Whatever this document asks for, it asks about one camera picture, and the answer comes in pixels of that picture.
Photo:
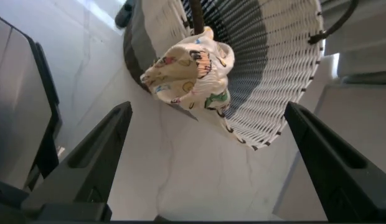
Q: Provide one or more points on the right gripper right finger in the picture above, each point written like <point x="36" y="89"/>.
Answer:
<point x="342" y="193"/>

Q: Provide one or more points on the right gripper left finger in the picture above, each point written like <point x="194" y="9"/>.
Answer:
<point x="87" y="174"/>

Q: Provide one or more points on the cream printed garment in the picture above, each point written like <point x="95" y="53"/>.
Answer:
<point x="186" y="77"/>

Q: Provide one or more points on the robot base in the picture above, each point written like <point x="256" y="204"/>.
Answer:
<point x="21" y="109"/>

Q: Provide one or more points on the white laundry basket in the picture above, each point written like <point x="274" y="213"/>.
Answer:
<point x="274" y="77"/>

